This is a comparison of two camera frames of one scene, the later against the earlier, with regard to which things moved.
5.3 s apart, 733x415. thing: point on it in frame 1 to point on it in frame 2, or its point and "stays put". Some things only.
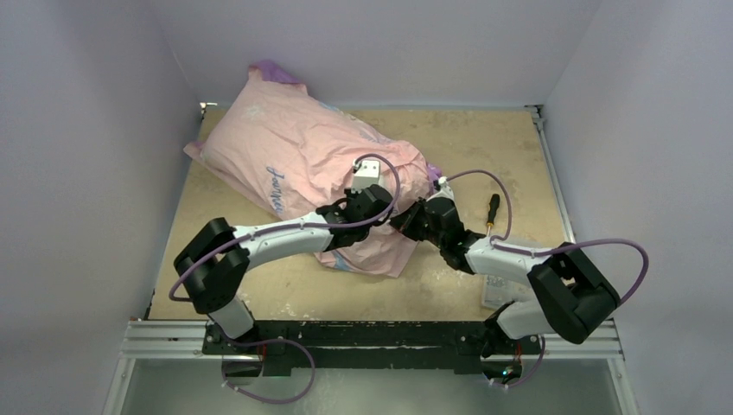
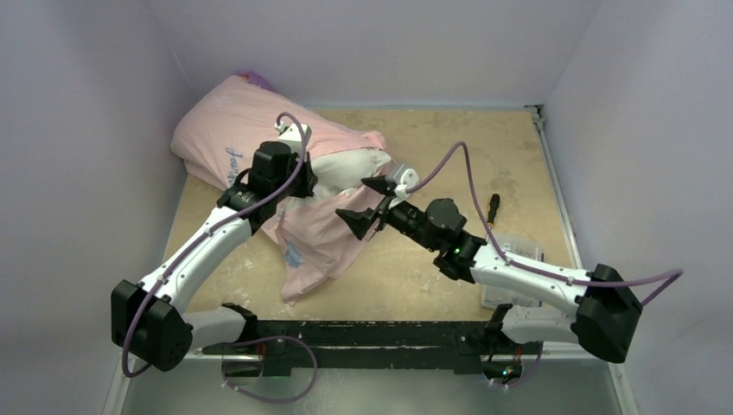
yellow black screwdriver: x=493 y=207 stays put
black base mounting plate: x=293 y=347 stays put
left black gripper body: x=350 y=196 to x=300 y=185
